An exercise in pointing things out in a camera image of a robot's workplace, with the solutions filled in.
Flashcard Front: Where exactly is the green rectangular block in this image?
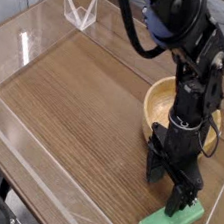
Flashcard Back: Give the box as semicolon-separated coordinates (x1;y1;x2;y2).
139;201;204;224

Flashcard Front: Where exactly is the clear acrylic corner bracket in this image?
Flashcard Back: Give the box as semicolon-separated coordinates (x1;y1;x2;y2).
63;0;98;31

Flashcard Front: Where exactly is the brown wooden bowl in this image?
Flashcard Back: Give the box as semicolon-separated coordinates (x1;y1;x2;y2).
142;76;222;154

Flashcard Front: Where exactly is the clear acrylic tray wall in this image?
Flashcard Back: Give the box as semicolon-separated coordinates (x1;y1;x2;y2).
0;98;113;224

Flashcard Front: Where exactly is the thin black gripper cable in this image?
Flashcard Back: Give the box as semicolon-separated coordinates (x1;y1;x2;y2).
195;114;224;161

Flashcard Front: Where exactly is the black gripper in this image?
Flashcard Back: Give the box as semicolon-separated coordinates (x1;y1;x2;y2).
146;122;210;217

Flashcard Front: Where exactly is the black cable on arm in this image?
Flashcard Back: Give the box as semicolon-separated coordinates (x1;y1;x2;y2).
102;0;176;63

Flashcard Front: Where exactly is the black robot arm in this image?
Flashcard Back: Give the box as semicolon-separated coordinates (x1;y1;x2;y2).
143;0;224;217

